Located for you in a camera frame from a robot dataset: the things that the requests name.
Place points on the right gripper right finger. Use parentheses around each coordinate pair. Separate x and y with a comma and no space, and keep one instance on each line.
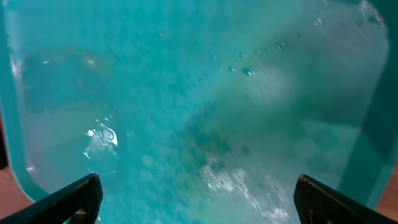
(316,202)

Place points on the teal plastic tray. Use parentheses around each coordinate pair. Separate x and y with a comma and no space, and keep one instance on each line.
(200,111)

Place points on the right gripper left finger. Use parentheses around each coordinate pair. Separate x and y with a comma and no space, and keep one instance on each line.
(78,202)

